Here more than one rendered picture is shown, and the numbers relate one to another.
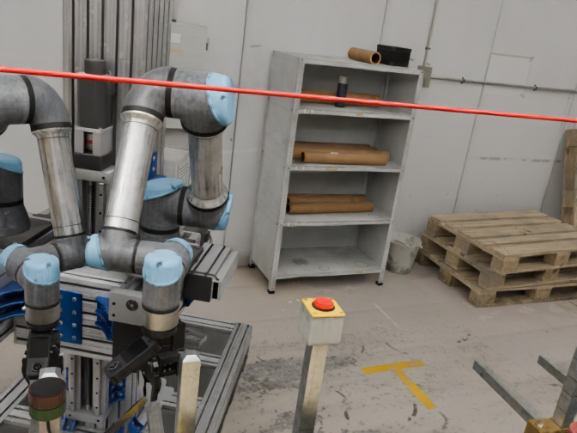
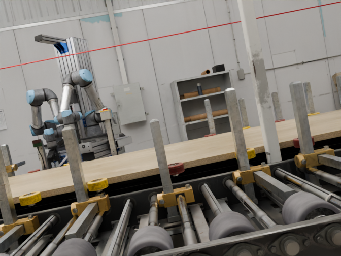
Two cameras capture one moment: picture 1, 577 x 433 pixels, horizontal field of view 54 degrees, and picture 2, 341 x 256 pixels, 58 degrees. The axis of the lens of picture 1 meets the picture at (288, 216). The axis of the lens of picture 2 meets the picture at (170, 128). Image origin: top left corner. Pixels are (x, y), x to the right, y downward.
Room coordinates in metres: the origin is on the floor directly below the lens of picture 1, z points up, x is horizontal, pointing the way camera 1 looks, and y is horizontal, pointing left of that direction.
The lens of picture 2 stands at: (-0.94, -1.22, 1.13)
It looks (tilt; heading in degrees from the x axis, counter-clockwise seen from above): 3 degrees down; 19
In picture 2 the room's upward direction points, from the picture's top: 11 degrees counter-clockwise
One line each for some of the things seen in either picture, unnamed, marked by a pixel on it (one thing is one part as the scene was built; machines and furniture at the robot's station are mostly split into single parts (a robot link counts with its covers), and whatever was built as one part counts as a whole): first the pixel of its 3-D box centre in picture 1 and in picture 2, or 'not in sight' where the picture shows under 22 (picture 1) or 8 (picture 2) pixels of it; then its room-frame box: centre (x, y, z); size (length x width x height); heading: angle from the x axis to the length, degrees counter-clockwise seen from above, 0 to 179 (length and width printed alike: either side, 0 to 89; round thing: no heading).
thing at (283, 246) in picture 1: (331, 174); (208, 125); (3.83, -0.25, 0.78); 0.90 x 0.45 x 1.55; 115
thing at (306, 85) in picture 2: not in sight; (311, 113); (1.53, -1.50, 0.90); 0.03 x 0.03 x 0.48; 20
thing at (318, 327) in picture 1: (320, 322); (106, 115); (1.02, -0.09, 1.18); 0.07 x 0.07 x 0.08; 20
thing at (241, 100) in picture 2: not in sight; (246, 129); (1.36, -1.02, 0.87); 0.03 x 0.03 x 0.48; 20
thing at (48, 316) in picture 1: (41, 311); (51, 144); (1.15, 0.54, 1.05); 0.08 x 0.08 x 0.05
